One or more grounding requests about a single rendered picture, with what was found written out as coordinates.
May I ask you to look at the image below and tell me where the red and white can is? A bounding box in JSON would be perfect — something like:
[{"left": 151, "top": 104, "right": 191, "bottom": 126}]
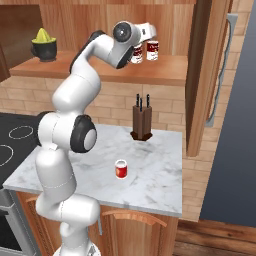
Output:
[
  {"left": 146, "top": 40, "right": 160, "bottom": 62},
  {"left": 114, "top": 159, "right": 129, "bottom": 180},
  {"left": 130, "top": 43, "right": 144, "bottom": 65}
]

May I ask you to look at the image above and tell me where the dark wooden wall cabinet door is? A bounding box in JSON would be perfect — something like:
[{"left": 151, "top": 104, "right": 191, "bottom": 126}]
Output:
[{"left": 0, "top": 0, "right": 44, "bottom": 84}]

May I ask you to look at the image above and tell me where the grey oven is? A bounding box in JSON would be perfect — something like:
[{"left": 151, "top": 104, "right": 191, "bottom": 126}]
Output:
[{"left": 0, "top": 187, "right": 43, "bottom": 256}]

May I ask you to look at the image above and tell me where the brown wooden knife block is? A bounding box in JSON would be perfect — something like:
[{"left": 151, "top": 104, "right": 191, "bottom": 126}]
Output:
[{"left": 129, "top": 105, "right": 154, "bottom": 142}]

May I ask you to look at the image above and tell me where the grey cabinet door handle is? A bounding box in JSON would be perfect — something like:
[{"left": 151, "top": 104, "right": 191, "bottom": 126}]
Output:
[{"left": 205, "top": 12, "right": 239, "bottom": 128}]

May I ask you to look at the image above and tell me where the open wooden wall cabinet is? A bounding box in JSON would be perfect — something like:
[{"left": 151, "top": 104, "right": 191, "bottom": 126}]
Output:
[{"left": 9, "top": 0, "right": 197, "bottom": 88}]

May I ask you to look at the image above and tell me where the black juicer with yellow reamer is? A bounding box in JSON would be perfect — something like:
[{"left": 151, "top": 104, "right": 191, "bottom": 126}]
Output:
[{"left": 30, "top": 27, "right": 58, "bottom": 63}]

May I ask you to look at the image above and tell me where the wooden base cabinet door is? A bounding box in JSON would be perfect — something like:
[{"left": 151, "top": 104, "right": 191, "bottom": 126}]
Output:
[
  {"left": 99, "top": 205, "right": 180, "bottom": 256},
  {"left": 15, "top": 191, "right": 102, "bottom": 256}
]

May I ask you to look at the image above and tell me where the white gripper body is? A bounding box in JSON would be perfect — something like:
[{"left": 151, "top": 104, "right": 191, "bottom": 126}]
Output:
[{"left": 145, "top": 22, "right": 158, "bottom": 41}]

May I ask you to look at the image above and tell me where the black hob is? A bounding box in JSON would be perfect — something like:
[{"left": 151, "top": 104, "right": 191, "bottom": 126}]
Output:
[{"left": 0, "top": 112, "right": 52, "bottom": 190}]

